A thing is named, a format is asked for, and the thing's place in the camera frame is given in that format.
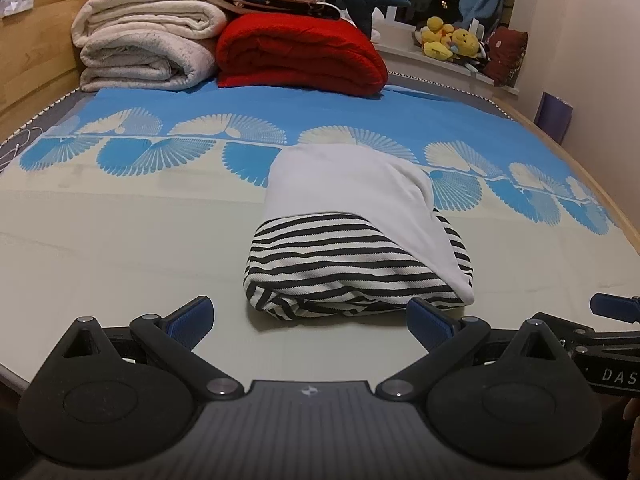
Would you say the cream folded blanket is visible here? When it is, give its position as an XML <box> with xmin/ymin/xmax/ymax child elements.
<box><xmin>71</xmin><ymin>0</ymin><xmax>230</xmax><ymax>50</ymax></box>

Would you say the yellow duck plush toy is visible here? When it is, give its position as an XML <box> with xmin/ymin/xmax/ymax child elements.
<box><xmin>420</xmin><ymin>16</ymin><xmax>456</xmax><ymax>61</ymax></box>

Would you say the yellow bear plush toy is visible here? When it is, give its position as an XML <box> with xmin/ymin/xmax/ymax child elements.
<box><xmin>450</xmin><ymin>29</ymin><xmax>481</xmax><ymax>58</ymax></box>

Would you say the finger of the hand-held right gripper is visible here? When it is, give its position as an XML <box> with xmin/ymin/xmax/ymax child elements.
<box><xmin>542</xmin><ymin>312</ymin><xmax>602</xmax><ymax>349</ymax></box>
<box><xmin>589</xmin><ymin>293</ymin><xmax>640</xmax><ymax>324</ymax></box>

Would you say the pale fleece folded blanket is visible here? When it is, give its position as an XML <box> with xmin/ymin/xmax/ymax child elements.
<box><xmin>79</xmin><ymin>30</ymin><xmax>221</xmax><ymax>92</ymax></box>

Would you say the tissue pack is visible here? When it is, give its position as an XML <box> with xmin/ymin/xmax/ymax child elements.
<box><xmin>0</xmin><ymin>0</ymin><xmax>35</xmax><ymax>20</ymax></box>

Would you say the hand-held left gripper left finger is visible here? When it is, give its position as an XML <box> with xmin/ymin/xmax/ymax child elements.
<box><xmin>42</xmin><ymin>296</ymin><xmax>246</xmax><ymax>401</ymax></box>

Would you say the purple folder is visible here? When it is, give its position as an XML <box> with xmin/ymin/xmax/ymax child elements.
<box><xmin>533</xmin><ymin>91</ymin><xmax>573</xmax><ymax>145</ymax></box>

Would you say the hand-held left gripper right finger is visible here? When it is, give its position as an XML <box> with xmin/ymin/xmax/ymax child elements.
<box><xmin>375</xmin><ymin>297</ymin><xmax>586</xmax><ymax>401</ymax></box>

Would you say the black-white striped plush toy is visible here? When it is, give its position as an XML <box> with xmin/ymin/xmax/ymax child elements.
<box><xmin>470</xmin><ymin>42</ymin><xmax>493</xmax><ymax>73</ymax></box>

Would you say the red folded blanket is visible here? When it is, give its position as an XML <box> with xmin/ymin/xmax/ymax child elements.
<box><xmin>216</xmin><ymin>14</ymin><xmax>390</xmax><ymax>97</ymax></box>

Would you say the dark red cushion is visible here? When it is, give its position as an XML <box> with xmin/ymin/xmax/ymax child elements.
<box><xmin>482</xmin><ymin>27</ymin><xmax>529</xmax><ymax>86</ymax></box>

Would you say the striped hooded top white vest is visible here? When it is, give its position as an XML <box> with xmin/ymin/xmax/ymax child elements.
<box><xmin>243</xmin><ymin>144</ymin><xmax>476</xmax><ymax>322</ymax></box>

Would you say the blue and cream bed sheet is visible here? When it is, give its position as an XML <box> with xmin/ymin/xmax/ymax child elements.
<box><xmin>0</xmin><ymin>85</ymin><xmax>640</xmax><ymax>386</ymax></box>

